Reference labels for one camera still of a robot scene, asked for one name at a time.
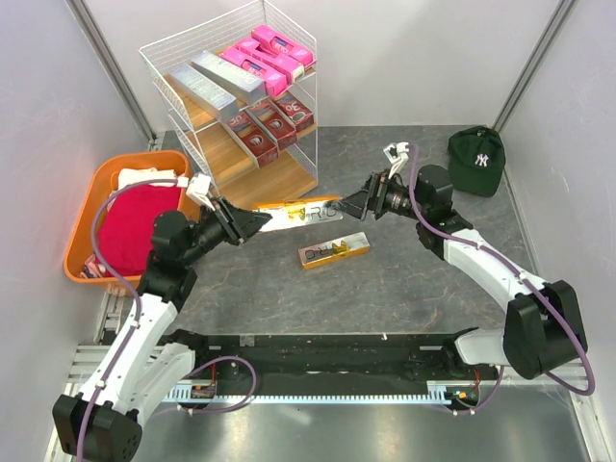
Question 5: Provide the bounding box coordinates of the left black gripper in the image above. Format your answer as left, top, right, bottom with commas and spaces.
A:
181, 195, 271, 266

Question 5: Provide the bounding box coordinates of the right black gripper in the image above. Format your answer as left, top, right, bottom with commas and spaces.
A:
331, 169, 427, 222

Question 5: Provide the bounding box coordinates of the torn silver R&O toothpaste box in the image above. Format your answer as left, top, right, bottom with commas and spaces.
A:
253, 195, 343, 232

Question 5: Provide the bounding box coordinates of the orange silver R&O toothpaste box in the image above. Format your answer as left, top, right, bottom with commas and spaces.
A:
298, 232, 371, 270

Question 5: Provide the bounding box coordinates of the red 3D toothpaste box floor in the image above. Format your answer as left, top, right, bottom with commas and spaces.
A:
226, 112, 278, 168

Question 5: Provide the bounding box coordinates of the red 3D toothpaste box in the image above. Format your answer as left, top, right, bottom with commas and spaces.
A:
245, 99, 297, 151

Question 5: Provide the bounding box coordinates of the silver grey toothpaste box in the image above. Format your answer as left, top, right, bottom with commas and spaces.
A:
169, 64, 240, 122

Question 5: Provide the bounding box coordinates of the silver Protefix toothpaste box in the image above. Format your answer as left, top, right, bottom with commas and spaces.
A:
190, 51, 267, 105

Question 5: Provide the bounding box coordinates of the pink toothpaste box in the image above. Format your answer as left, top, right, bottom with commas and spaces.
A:
220, 47, 288, 97
236, 38, 305, 85
251, 25, 316, 67

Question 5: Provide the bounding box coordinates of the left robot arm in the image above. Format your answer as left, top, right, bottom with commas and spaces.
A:
52, 197, 271, 461

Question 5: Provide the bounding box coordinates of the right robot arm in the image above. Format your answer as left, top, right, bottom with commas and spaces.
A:
333, 165, 587, 379

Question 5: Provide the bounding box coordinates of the red 3D box on shelf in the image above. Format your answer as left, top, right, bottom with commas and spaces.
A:
274, 91, 315, 132

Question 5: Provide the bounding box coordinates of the red folded cloth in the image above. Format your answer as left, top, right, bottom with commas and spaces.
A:
97, 185, 181, 277

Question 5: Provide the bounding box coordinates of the dark green NY cap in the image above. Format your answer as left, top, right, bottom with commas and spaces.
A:
448, 126, 506, 197

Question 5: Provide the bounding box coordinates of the white folded cloth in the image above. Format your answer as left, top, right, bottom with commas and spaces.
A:
107, 167, 184, 215

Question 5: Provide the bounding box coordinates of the orange plastic tub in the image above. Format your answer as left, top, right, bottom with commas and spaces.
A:
64, 150, 192, 295

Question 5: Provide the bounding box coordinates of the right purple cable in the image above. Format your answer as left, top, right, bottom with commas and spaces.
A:
406, 142, 597, 397

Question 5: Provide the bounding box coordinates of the purple cable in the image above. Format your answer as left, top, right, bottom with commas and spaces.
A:
75, 177, 192, 461
406, 142, 597, 397

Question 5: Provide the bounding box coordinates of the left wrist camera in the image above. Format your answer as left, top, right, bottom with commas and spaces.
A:
176, 172, 215, 211

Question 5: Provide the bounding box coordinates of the white wire wooden shelf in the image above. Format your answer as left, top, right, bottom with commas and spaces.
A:
140, 1, 319, 206

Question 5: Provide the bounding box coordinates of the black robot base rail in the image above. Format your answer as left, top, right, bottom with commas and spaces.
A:
159, 329, 499, 381

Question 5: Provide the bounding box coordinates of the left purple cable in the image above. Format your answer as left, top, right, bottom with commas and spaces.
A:
75, 177, 192, 461

